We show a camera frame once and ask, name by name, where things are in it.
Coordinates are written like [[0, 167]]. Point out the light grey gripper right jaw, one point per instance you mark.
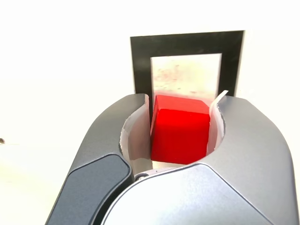
[[211, 199]]

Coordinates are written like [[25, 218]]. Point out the black tape square outline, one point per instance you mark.
[[187, 44]]

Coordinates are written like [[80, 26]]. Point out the red cube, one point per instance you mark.
[[180, 133]]

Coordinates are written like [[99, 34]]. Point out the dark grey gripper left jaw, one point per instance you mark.
[[98, 164]]

